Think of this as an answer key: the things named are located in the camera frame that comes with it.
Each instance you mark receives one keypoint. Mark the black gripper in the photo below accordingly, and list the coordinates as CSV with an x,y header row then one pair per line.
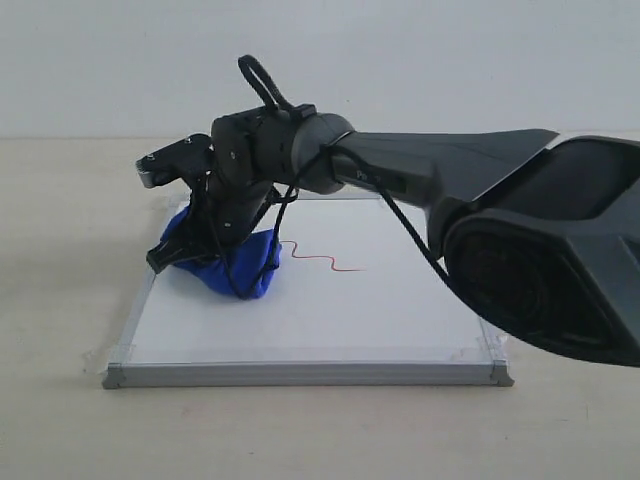
x,y
252,152

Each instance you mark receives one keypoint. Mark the blue cloth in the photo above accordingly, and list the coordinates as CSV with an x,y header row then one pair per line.
x,y
249,265

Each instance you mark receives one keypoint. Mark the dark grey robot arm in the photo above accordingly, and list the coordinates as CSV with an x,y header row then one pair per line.
x,y
538,235

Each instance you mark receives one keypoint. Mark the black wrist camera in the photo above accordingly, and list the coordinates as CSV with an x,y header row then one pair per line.
x,y
188,159

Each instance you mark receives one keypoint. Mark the white whiteboard with aluminium frame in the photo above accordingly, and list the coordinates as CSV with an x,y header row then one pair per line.
x,y
352,303

